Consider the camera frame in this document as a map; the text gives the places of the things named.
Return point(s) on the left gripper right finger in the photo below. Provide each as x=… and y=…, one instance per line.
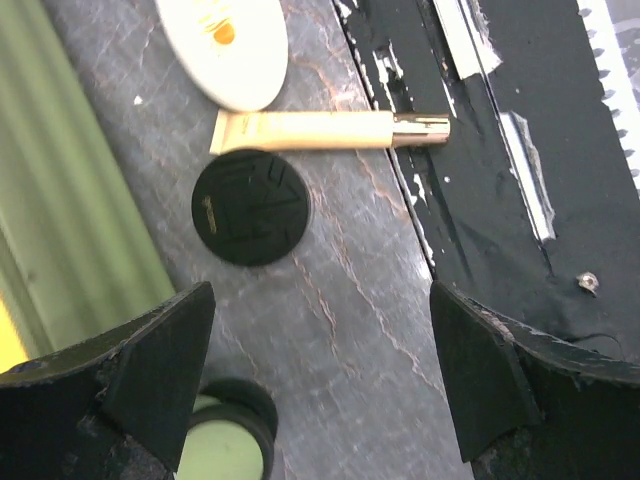
x=528, y=405

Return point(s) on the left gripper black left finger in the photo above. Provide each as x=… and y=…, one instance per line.
x=116, y=406

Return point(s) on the yellow garment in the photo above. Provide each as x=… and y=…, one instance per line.
x=12, y=349

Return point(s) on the green suitcase blue lining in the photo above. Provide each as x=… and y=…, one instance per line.
x=76, y=257

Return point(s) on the black round compact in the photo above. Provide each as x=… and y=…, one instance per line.
x=250, y=207

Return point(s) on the gold cosmetic tube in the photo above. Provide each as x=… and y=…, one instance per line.
x=322, y=130

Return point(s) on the white sunscreen bottle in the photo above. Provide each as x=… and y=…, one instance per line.
x=236, y=52

